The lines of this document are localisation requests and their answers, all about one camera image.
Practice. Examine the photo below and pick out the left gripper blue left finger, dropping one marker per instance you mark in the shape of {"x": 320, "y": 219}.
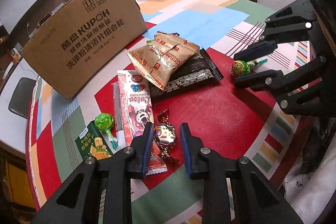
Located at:
{"x": 100, "y": 186}

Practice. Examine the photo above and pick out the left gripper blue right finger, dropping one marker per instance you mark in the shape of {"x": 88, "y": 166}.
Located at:
{"x": 236, "y": 185}

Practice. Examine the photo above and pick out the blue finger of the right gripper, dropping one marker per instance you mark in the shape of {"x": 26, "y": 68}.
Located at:
{"x": 256, "y": 50}
{"x": 261, "y": 78}

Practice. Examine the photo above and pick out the green lollipop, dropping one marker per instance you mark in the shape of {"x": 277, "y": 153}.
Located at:
{"x": 242, "y": 68}
{"x": 105, "y": 122}

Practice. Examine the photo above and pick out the black snack packet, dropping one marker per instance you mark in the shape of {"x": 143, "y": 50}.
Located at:
{"x": 199, "y": 70}

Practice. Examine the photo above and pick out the gold fortune biscuit bag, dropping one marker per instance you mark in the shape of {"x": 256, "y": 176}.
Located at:
{"x": 161, "y": 57}

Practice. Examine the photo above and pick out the foil candy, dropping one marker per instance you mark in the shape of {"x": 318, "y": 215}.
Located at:
{"x": 165, "y": 136}

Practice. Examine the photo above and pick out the pink candy stick packet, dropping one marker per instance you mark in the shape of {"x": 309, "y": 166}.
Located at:
{"x": 135, "y": 105}

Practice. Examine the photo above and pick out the colourful checked tablecloth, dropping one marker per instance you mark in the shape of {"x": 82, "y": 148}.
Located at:
{"x": 230, "y": 121}

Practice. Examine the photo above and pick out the green cracker packet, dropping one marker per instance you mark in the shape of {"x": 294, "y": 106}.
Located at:
{"x": 90, "y": 142}

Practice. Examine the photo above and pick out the grey chair left side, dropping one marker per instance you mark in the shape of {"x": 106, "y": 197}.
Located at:
{"x": 21, "y": 97}

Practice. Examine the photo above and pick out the brown cardboard box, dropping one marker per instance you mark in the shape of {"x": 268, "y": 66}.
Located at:
{"x": 79, "y": 39}

